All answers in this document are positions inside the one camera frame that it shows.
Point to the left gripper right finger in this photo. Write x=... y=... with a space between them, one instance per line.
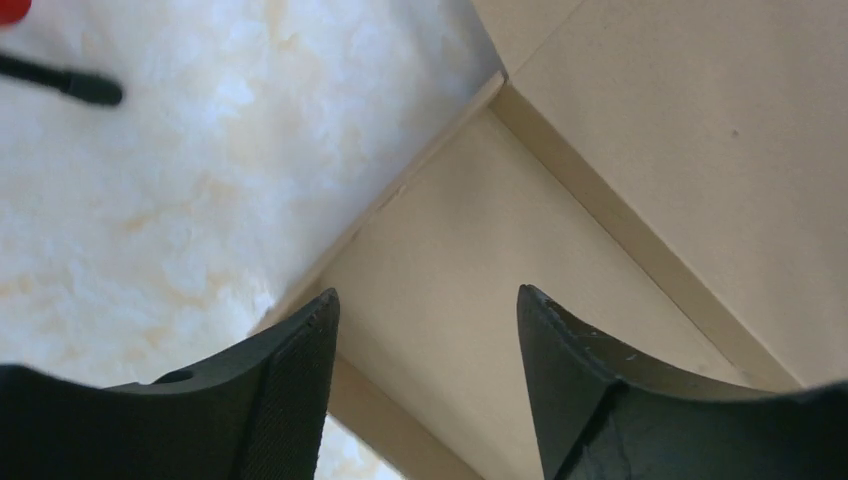
x=602 y=409

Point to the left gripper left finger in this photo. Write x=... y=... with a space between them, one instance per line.
x=255 y=410

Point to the cardboard box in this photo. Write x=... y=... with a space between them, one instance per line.
x=672 y=172

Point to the red round toy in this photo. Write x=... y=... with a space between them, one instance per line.
x=13 y=11

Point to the black camera tripod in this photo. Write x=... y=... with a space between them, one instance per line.
x=90 y=88

